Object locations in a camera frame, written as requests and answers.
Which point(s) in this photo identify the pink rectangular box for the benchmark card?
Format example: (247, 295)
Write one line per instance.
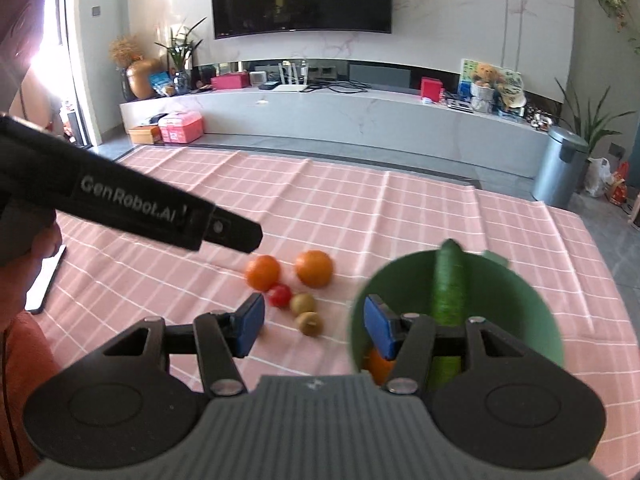
(230, 81)

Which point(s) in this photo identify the person's orange clothing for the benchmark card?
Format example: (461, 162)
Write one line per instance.
(25, 370)

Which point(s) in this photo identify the green potted plant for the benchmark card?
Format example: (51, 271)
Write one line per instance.
(181, 55)

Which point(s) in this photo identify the red gift bag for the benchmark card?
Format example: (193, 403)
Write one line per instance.
(619, 187)

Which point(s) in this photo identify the dried flower bunch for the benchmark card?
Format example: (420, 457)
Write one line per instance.
(124, 50)

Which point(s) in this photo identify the brown kiwi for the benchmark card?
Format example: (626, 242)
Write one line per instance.
(309, 324)
(303, 303)

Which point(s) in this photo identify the grey metal trash bin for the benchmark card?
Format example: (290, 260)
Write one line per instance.
(557, 170)

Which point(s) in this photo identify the hanging green vine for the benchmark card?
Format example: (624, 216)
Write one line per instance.
(612, 5)

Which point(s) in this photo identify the pink checked tablecloth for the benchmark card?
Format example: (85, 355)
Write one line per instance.
(350, 210)

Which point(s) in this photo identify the white marble media console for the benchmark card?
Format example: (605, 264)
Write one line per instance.
(350, 115)

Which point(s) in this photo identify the red tomato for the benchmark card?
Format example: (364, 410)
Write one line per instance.
(280, 296)

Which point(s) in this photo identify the green plastic bowl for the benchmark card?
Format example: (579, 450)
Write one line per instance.
(515, 310)

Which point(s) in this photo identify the small white appliance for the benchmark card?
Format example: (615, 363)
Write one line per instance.
(258, 78)

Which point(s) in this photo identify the blue snack packet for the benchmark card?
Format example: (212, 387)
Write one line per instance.
(161, 84)

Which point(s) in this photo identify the brown cardboard box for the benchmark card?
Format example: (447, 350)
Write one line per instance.
(144, 135)

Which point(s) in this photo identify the white plastic bag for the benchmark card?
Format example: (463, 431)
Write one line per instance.
(597, 177)

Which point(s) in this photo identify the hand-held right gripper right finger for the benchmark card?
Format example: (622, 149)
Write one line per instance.
(377, 327)

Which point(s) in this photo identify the green cucumber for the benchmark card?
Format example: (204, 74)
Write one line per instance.
(447, 285)

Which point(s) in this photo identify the brown teddy bear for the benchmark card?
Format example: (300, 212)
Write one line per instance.
(486, 75)

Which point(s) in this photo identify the gold vase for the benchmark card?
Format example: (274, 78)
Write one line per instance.
(144, 80)

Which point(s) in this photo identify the white router with antennas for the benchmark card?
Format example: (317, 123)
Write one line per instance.
(291, 85)

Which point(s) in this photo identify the dark maroon blurry object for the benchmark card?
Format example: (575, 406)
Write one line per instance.
(17, 25)

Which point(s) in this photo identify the black smartphone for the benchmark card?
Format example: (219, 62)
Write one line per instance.
(47, 285)

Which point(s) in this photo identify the pink storage box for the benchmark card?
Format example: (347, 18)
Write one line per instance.
(181, 128)

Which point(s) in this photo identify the red box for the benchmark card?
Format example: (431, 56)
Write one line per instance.
(431, 89)

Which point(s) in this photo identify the tall leafy floor plant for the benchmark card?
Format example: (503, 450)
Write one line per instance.
(587, 125)

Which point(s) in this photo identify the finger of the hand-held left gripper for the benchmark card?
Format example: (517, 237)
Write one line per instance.
(235, 232)

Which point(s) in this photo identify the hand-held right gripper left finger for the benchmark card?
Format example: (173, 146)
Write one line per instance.
(252, 322)

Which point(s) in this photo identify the orange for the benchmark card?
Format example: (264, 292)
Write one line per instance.
(377, 370)
(262, 272)
(314, 268)

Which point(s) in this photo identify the person's left hand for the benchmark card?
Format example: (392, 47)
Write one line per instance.
(22, 285)

